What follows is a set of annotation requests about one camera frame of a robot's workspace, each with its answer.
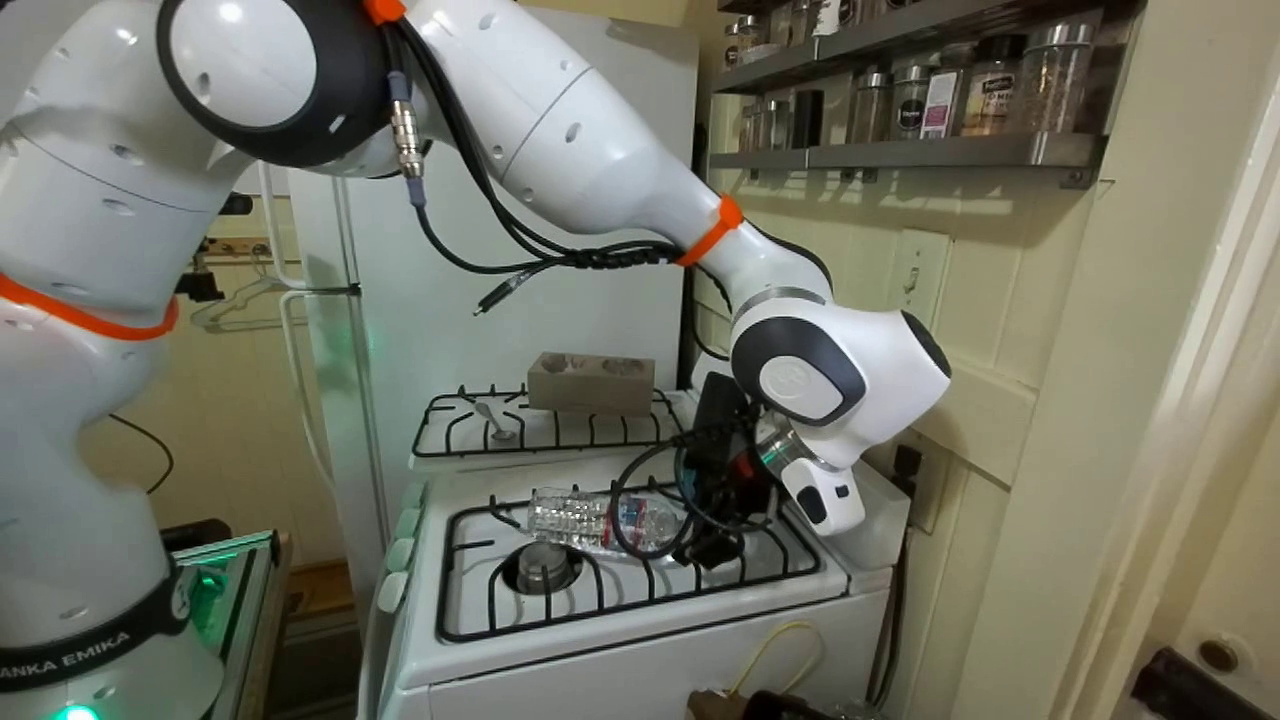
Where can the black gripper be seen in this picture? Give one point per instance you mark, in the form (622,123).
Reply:
(729,453)

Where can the clear plastic water bottle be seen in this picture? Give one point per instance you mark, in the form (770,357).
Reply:
(609,524)

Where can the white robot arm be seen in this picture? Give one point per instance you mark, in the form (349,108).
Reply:
(128,123)

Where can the white gas stove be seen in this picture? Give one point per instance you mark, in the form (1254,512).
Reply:
(823,638)

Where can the right black burner grate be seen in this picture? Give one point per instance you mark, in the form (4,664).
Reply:
(500,578)

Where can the black burner grate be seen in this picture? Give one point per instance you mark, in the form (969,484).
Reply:
(498,423)
(500,578)

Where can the left black burner grate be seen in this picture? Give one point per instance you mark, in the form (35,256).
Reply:
(498,423)

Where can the white refrigerator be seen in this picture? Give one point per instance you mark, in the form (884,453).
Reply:
(381,322)

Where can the white wall outlet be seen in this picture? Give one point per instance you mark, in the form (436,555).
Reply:
(919,271)

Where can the wall spice rack shelf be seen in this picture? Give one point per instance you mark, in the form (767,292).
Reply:
(920,87)

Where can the black camera on stand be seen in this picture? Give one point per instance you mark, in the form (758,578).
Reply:
(197,279)

